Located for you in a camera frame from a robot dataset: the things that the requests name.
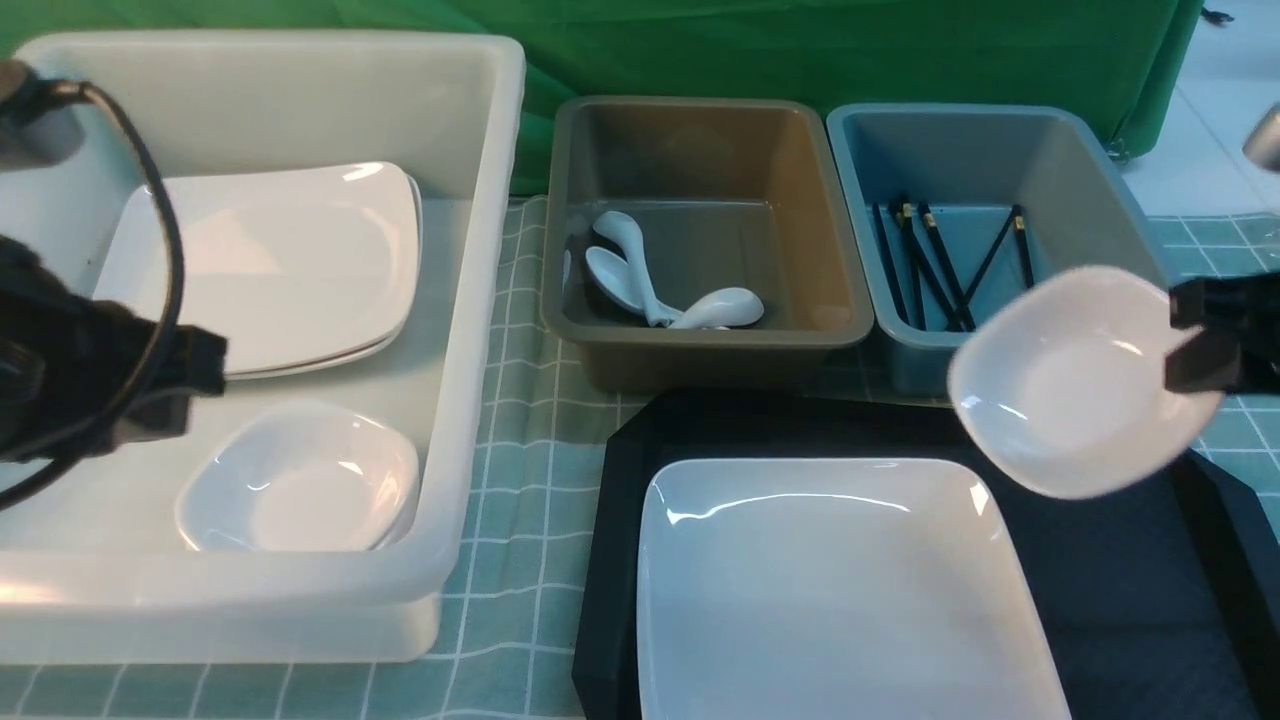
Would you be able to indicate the top white plate in bin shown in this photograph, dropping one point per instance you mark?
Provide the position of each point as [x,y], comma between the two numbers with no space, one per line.
[299,269]

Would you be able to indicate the large white square plate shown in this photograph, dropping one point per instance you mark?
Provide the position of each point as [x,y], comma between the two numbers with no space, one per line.
[849,588]

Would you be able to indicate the brown plastic bin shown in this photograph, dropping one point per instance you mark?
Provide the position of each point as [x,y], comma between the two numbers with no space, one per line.
[726,193]

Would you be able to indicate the white spoon in bin left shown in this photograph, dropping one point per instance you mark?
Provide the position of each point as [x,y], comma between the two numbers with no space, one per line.
[611,274]

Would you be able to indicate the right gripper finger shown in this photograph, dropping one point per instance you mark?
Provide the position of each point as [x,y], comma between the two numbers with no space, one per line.
[1225,362]
[1244,303]

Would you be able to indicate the blue plastic bin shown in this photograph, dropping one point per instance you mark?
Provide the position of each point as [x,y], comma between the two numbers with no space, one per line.
[972,163]

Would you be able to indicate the white ceramic soup spoon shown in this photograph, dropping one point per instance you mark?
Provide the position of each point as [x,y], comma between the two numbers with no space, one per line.
[623,230]

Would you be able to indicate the green checkered tablecloth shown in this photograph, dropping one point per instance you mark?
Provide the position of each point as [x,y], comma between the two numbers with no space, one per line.
[510,608]

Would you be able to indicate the black serving tray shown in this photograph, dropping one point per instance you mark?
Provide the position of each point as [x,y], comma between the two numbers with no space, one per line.
[1159,602]

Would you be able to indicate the black chopstick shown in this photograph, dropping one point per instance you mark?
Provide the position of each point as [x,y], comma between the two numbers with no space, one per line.
[963,316]
[990,256]
[1019,226]
[923,272]
[890,271]

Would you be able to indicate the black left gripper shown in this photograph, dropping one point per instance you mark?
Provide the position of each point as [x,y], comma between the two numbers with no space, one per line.
[65,357]

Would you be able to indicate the large white plastic bin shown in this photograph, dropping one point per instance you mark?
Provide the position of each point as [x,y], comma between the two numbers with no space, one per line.
[94,570]

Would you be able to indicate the white small bowl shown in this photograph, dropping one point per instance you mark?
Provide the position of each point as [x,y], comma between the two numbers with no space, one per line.
[1064,389]
[405,517]
[304,476]

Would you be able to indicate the white small bowl in bin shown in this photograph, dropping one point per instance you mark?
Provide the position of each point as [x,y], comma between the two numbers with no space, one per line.
[405,517]

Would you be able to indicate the green backdrop cloth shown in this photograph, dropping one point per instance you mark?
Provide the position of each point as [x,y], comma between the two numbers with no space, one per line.
[1112,63]

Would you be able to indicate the black chopstick in bin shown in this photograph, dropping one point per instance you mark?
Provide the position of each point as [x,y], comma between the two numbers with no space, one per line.
[923,272]
[963,316]
[1019,226]

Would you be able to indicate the white spoon in bin right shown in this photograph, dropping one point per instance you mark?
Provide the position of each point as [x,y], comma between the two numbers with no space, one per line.
[729,307]

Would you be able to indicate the white spoon in bin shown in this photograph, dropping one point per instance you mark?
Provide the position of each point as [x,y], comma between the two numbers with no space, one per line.
[611,274]
[729,307]

